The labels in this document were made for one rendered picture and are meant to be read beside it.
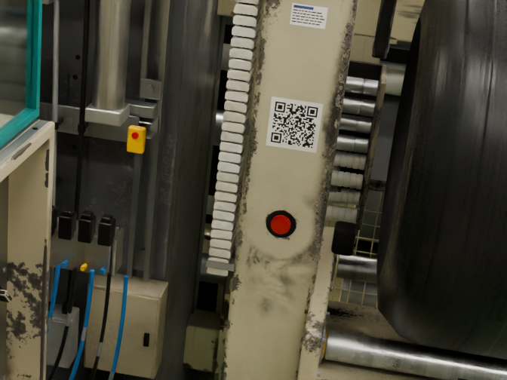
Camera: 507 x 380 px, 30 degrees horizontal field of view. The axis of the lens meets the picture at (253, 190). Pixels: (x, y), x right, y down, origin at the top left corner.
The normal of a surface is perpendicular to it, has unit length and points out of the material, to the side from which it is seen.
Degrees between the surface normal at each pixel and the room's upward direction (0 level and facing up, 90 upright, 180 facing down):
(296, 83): 90
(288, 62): 90
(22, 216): 90
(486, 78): 51
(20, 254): 90
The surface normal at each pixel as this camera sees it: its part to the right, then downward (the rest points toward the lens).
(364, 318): 0.11, -0.92
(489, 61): -0.03, -0.37
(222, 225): -0.14, 0.36
